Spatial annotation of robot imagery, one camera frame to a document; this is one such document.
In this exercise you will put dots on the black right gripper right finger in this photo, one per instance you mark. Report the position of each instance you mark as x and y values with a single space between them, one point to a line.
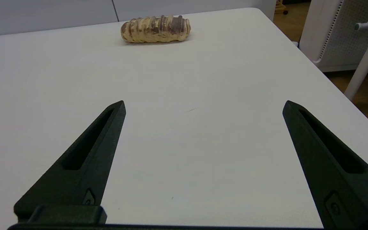
337 179

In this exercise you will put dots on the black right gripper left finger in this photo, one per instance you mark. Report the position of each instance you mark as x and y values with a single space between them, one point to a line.
85 166

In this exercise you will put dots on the white side table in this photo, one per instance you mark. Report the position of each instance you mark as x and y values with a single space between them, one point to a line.
364 64

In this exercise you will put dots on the white perforated panel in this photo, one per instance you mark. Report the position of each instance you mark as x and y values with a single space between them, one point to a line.
347 38

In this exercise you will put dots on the braided brown bread loaf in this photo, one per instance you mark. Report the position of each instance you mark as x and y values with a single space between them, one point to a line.
155 29

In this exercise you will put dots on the wooden furniture piece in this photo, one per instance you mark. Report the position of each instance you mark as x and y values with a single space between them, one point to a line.
280 7

